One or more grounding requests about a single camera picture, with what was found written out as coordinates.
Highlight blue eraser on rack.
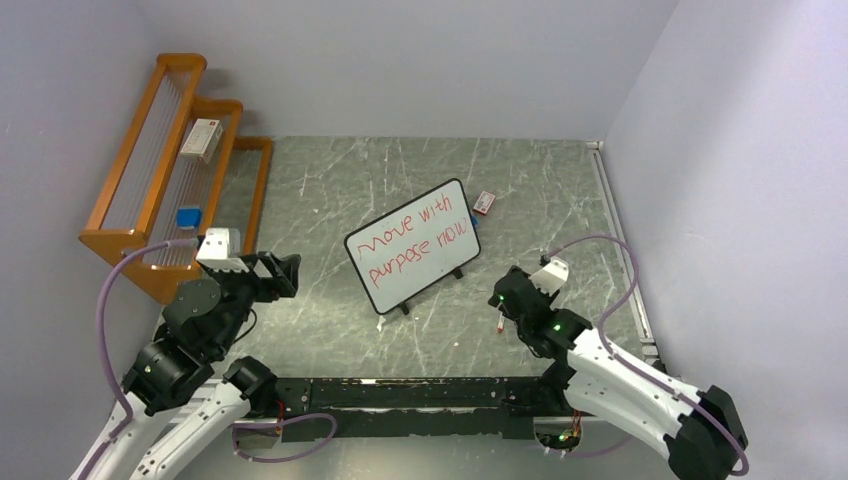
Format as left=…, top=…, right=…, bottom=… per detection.
left=175, top=207, right=203, bottom=230

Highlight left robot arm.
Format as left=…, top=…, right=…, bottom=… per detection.
left=72, top=251, right=302, bottom=479

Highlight orange wooden tiered rack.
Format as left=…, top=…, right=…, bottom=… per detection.
left=79, top=53, right=273, bottom=265

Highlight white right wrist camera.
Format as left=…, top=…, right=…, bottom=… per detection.
left=529, top=256, right=570, bottom=297

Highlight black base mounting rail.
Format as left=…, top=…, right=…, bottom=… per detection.
left=245, top=376, right=574, bottom=442

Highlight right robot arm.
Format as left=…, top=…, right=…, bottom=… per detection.
left=488, top=262, right=748, bottom=479

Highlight aluminium frame rail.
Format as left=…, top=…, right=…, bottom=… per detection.
left=89, top=142, right=713, bottom=480

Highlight white red box on rack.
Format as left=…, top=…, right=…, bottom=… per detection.
left=179, top=118, right=223, bottom=164

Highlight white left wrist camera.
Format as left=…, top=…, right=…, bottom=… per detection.
left=195, top=227, right=248, bottom=272

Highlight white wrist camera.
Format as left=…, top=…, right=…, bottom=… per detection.
left=529, top=256, right=570, bottom=297
left=195, top=227, right=248, bottom=272

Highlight small red white box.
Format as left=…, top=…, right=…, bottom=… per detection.
left=472, top=191, right=496, bottom=216

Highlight black framed whiteboard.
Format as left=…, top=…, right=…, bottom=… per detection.
left=343, top=178, right=482, bottom=315

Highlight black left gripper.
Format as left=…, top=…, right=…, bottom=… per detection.
left=206, top=248, right=300, bottom=354

